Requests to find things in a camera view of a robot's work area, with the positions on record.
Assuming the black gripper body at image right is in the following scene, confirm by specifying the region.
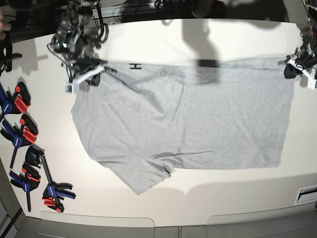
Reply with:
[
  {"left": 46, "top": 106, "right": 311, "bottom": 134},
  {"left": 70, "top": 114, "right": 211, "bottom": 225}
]
[{"left": 295, "top": 48, "right": 317, "bottom": 72}]

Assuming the black gripper body at image left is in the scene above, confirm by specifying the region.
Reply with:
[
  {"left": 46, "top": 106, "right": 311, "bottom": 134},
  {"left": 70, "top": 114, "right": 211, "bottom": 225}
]
[{"left": 63, "top": 56, "right": 104, "bottom": 77}]

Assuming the grey T-shirt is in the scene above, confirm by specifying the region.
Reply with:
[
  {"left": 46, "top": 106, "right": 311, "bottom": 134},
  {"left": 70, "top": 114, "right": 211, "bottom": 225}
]
[{"left": 71, "top": 59, "right": 295, "bottom": 194}]

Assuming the black robot arm at image left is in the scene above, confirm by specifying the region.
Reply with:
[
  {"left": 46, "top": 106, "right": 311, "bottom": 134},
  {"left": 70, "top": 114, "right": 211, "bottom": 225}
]
[{"left": 47, "top": 0, "right": 109, "bottom": 92}]

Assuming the black robot arm at image right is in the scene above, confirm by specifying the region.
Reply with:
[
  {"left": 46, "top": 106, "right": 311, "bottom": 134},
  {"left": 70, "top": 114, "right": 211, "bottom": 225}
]
[{"left": 295, "top": 0, "right": 317, "bottom": 69}]

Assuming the top blue red bar clamp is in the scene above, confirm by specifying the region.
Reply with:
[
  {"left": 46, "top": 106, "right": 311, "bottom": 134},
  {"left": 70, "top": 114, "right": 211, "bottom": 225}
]
[{"left": 0, "top": 82, "right": 31, "bottom": 120}]

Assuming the blue red bar clamp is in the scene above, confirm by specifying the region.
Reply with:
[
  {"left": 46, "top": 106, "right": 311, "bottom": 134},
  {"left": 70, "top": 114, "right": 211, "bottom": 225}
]
[
  {"left": 0, "top": 82, "right": 31, "bottom": 120},
  {"left": 0, "top": 114, "right": 38, "bottom": 169},
  {"left": 9, "top": 162, "right": 41, "bottom": 212}
]

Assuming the long bar clamp black pad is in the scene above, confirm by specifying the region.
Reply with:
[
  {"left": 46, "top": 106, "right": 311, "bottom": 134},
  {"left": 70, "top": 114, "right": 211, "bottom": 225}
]
[{"left": 25, "top": 146, "right": 76, "bottom": 213}]

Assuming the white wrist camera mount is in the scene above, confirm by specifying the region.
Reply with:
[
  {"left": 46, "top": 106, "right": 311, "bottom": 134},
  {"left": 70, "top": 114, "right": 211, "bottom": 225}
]
[
  {"left": 278, "top": 55, "right": 317, "bottom": 90},
  {"left": 64, "top": 65, "right": 105, "bottom": 95}
]

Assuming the white slotted bracket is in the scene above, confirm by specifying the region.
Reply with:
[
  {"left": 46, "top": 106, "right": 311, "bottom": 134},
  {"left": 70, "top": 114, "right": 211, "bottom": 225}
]
[{"left": 294, "top": 185, "right": 317, "bottom": 206}]

